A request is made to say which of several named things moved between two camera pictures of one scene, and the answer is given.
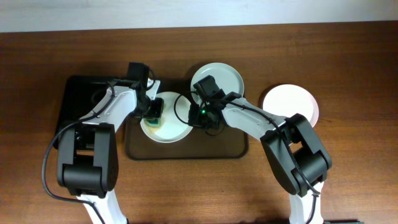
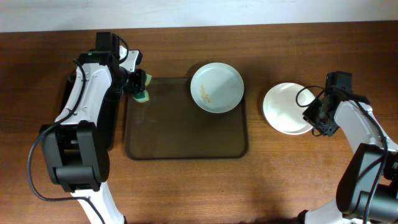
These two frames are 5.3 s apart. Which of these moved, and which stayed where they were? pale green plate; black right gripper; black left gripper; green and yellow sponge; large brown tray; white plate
Moved: white plate; black right gripper; black left gripper; green and yellow sponge
Stayed: large brown tray; pale green plate
